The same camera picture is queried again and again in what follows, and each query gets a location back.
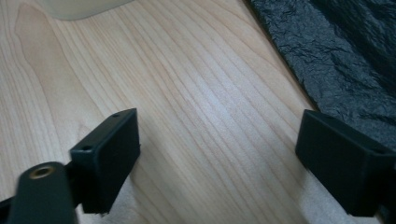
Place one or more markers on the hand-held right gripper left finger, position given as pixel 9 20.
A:
pixel 107 161

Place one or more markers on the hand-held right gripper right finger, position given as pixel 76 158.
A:
pixel 339 165

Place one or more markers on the black garbage bag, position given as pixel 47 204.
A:
pixel 339 46

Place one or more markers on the cream trash bin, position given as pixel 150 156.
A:
pixel 84 7

